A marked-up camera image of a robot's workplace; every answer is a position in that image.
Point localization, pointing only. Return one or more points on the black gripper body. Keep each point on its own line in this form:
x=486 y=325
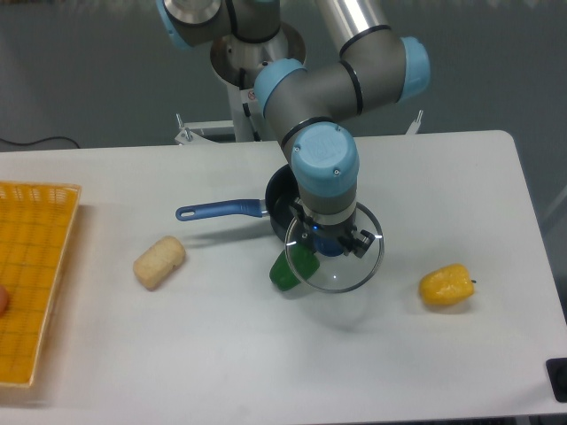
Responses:
x=330 y=226

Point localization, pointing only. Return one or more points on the yellow bell pepper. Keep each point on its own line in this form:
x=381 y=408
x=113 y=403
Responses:
x=448 y=285

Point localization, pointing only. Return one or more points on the orange round fruit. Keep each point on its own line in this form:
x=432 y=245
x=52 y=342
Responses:
x=4 y=299

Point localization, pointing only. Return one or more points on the yellow wicker basket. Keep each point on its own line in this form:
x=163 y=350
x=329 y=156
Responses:
x=37 y=219

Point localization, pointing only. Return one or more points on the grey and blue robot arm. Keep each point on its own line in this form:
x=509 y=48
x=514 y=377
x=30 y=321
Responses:
x=323 y=156

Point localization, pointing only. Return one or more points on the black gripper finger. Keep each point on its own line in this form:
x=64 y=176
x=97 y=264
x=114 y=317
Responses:
x=356 y=243
x=300 y=225

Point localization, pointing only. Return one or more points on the green bell pepper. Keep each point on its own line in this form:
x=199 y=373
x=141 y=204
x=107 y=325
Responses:
x=304 y=261

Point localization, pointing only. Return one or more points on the dark blue saucepan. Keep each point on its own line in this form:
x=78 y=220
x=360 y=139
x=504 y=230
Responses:
x=281 y=191

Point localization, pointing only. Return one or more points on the black device at table edge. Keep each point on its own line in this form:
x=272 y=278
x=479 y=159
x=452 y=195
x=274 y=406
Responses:
x=557 y=374

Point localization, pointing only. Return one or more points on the beige bread loaf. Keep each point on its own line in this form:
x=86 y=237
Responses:
x=158 y=262

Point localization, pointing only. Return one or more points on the glass pot lid blue knob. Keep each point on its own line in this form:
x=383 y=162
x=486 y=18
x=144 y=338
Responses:
x=339 y=273

